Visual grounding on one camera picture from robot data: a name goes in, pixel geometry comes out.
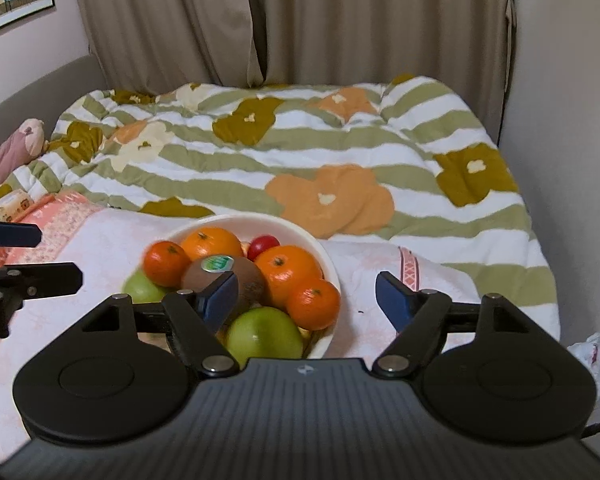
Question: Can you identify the small mandarin orange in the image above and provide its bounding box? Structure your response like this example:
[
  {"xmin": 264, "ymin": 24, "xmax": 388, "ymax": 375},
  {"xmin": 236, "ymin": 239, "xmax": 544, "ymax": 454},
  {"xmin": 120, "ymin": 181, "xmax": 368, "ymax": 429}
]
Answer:
[
  {"xmin": 142, "ymin": 240, "xmax": 192, "ymax": 288},
  {"xmin": 285, "ymin": 278, "xmax": 341, "ymax": 332}
]

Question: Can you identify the green apple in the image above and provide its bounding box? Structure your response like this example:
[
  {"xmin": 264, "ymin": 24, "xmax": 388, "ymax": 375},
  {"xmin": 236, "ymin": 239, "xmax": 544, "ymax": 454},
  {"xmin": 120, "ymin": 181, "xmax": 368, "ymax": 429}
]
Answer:
[
  {"xmin": 122, "ymin": 269, "xmax": 170, "ymax": 304},
  {"xmin": 225, "ymin": 307, "xmax": 304, "ymax": 367}
]

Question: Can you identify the brown kiwi with sticker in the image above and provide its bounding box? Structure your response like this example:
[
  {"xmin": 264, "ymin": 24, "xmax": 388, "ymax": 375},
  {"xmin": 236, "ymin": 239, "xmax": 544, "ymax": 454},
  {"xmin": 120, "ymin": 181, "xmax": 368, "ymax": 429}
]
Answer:
[{"xmin": 180, "ymin": 253, "xmax": 268, "ymax": 311}]

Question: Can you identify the small printed box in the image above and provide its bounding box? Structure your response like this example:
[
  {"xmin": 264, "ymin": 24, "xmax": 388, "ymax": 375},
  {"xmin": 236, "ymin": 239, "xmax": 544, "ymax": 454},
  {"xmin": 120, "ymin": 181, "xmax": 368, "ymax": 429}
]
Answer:
[{"xmin": 0, "ymin": 190, "xmax": 33, "ymax": 222}]

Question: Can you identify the pink floral towel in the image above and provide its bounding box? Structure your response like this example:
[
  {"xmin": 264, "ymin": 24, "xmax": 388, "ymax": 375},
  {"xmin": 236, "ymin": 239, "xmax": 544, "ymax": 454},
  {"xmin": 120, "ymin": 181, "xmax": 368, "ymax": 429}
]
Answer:
[{"xmin": 0, "ymin": 187, "xmax": 481, "ymax": 463}]

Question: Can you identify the large orange left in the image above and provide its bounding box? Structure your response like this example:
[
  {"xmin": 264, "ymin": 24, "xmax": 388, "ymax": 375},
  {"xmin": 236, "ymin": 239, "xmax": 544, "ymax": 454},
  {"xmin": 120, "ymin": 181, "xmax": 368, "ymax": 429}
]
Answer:
[{"xmin": 180, "ymin": 226, "xmax": 244, "ymax": 261}]

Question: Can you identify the large orange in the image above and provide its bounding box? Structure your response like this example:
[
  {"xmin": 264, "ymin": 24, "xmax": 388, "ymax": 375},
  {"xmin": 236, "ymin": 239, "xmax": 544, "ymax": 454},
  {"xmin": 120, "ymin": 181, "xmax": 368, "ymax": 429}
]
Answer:
[
  {"xmin": 180, "ymin": 226, "xmax": 244, "ymax": 261},
  {"xmin": 254, "ymin": 245, "xmax": 323, "ymax": 309}
]

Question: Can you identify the pink plush toy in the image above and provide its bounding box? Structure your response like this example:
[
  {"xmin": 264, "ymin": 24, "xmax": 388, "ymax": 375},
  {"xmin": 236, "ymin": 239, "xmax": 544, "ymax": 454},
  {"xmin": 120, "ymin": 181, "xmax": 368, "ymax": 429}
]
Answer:
[{"xmin": 0, "ymin": 118, "xmax": 47, "ymax": 185}]

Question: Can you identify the large orange right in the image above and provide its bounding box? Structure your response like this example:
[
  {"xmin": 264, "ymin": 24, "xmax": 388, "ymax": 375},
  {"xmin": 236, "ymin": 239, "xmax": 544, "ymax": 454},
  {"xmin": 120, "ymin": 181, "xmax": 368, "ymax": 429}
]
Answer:
[{"xmin": 254, "ymin": 245, "xmax": 323, "ymax": 309}]

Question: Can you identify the cream yellow bowl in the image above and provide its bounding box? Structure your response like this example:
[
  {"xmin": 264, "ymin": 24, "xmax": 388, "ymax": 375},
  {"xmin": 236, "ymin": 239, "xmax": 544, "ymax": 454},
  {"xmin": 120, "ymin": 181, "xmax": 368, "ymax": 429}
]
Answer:
[{"xmin": 130, "ymin": 212, "xmax": 342, "ymax": 361}]

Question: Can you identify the grey headboard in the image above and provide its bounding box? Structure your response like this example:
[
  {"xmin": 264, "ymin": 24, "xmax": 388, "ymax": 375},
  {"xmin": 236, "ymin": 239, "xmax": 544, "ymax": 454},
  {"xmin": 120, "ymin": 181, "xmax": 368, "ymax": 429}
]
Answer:
[{"xmin": 0, "ymin": 54, "xmax": 107, "ymax": 145}]

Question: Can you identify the green striped floral duvet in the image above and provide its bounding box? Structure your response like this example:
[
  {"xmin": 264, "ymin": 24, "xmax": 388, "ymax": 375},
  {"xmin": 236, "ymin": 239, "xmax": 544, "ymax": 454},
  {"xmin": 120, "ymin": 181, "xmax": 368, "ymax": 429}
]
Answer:
[{"xmin": 0, "ymin": 75, "xmax": 560, "ymax": 335}]

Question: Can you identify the white plastic bag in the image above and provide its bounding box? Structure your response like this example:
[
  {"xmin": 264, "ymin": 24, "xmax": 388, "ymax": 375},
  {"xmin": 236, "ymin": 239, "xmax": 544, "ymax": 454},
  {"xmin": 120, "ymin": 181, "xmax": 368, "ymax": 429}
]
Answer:
[{"xmin": 567, "ymin": 333, "xmax": 600, "ymax": 399}]

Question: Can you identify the beige curtain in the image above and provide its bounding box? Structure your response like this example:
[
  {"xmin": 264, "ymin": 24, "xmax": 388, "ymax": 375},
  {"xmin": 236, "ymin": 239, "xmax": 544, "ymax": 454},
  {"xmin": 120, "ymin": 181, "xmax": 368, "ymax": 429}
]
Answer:
[{"xmin": 78, "ymin": 0, "xmax": 515, "ymax": 136}]

